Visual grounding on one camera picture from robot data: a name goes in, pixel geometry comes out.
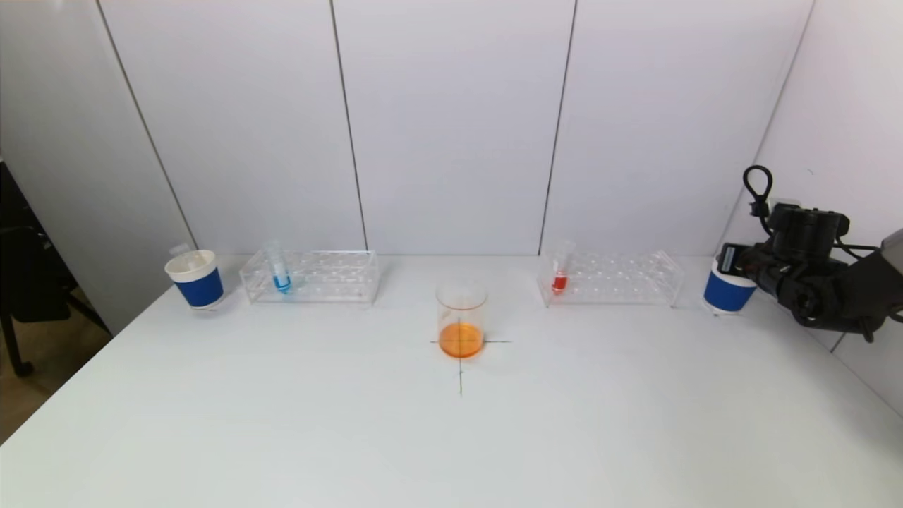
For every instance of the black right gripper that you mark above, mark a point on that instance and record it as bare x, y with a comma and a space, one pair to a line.
732, 257

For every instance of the blue sleeve white paper cup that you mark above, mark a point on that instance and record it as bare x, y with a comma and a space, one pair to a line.
200, 289
725, 295

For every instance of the test tube with orange pigment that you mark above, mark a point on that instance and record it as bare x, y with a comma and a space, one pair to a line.
180, 250

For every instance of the clear acrylic test tube rack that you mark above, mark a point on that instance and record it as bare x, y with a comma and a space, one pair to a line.
614, 279
324, 279

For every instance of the test tube with red pigment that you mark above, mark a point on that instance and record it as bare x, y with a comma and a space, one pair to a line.
559, 282

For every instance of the clear glass beaker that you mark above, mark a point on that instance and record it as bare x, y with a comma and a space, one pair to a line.
462, 337

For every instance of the test tube with blue pigment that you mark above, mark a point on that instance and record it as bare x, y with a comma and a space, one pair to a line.
281, 281

